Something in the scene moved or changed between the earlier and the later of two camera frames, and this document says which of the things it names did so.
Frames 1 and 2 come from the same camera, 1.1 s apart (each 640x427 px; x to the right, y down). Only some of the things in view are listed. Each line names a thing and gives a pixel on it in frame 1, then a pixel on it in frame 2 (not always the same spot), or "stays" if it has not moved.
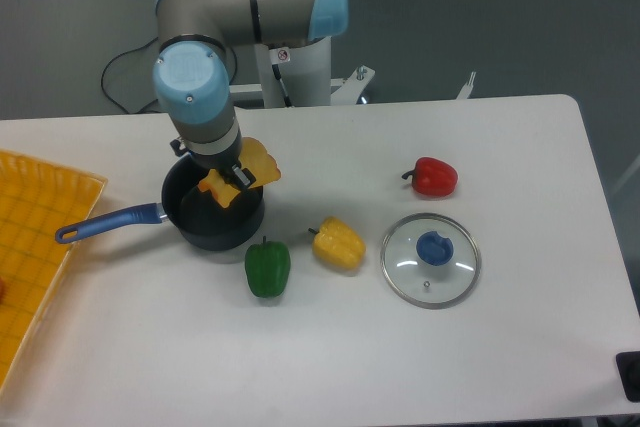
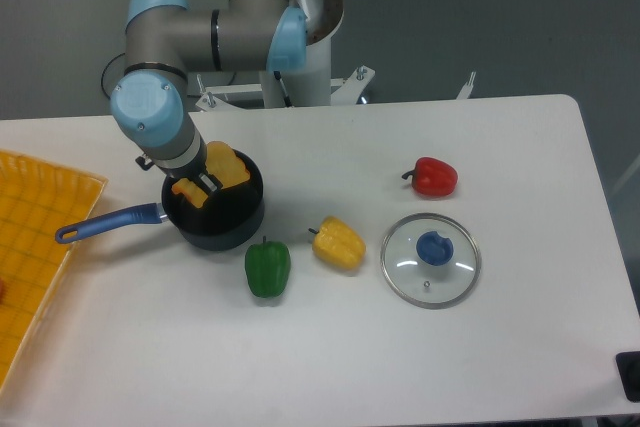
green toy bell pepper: x=268 y=267 stays
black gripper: x=221 y=163 → x=207 y=182
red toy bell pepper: x=433 y=177 stays
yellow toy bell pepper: x=336 y=244 stays
